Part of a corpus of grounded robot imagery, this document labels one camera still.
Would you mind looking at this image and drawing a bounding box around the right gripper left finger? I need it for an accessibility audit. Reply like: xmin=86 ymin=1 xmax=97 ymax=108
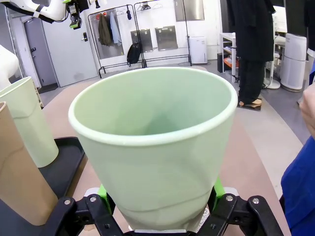
xmin=48 ymin=184 xmax=128 ymax=236

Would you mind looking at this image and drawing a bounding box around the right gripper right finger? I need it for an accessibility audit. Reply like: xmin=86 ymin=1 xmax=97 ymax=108
xmin=196 ymin=177 xmax=284 ymax=236

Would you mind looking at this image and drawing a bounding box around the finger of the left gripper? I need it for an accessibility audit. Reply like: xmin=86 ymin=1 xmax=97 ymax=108
xmin=68 ymin=3 xmax=83 ymax=30

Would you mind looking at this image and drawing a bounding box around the light green plastic cup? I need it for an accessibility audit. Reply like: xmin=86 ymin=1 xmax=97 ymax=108
xmin=0 ymin=76 xmax=59 ymax=169
xmin=68 ymin=66 xmax=239 ymax=233

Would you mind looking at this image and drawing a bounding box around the person's left hand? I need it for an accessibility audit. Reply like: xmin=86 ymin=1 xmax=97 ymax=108
xmin=299 ymin=83 xmax=315 ymax=141

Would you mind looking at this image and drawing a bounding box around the olive hanging jacket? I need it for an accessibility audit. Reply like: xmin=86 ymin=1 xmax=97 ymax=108
xmin=98 ymin=13 xmax=113 ymax=47

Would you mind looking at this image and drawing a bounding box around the light grey door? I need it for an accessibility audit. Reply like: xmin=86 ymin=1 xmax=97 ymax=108
xmin=41 ymin=14 xmax=99 ymax=87

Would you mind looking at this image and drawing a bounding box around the light blue hanging shirt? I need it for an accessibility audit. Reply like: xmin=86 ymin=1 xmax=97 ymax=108
xmin=109 ymin=11 xmax=123 ymax=47

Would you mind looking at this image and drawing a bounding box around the blue grey door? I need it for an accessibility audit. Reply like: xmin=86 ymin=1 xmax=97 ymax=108
xmin=23 ymin=17 xmax=59 ymax=87

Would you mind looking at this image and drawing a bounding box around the black plastic tray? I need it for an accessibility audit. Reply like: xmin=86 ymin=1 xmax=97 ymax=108
xmin=0 ymin=137 xmax=86 ymax=236

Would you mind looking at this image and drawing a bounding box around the black coat rack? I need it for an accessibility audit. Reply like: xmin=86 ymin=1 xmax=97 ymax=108
xmin=133 ymin=0 xmax=192 ymax=68
xmin=88 ymin=4 xmax=145 ymax=79

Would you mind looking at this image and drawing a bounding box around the person in blue shirt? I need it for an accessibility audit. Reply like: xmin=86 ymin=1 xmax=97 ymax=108
xmin=280 ymin=136 xmax=315 ymax=236

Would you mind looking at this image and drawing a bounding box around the black backpack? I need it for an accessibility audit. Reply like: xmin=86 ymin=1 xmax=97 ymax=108
xmin=126 ymin=43 xmax=142 ymax=65

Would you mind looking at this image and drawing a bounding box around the brown plastic cup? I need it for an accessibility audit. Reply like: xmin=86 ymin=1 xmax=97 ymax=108
xmin=0 ymin=101 xmax=59 ymax=226

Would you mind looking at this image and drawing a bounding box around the white dehumidifier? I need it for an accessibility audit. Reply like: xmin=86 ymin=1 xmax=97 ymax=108
xmin=189 ymin=36 xmax=208 ymax=65

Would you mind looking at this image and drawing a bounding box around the white air purifier grey band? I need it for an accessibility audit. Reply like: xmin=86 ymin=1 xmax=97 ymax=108
xmin=280 ymin=33 xmax=308 ymax=92

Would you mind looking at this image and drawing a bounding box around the white shelf unit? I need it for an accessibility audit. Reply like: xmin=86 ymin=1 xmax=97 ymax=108
xmin=220 ymin=31 xmax=240 ymax=77

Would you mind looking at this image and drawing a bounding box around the person in black clothes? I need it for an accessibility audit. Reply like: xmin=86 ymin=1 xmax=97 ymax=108
xmin=225 ymin=0 xmax=277 ymax=110

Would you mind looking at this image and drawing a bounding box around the large metal wall panel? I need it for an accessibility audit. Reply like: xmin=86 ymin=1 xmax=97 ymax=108
xmin=174 ymin=0 xmax=205 ymax=22

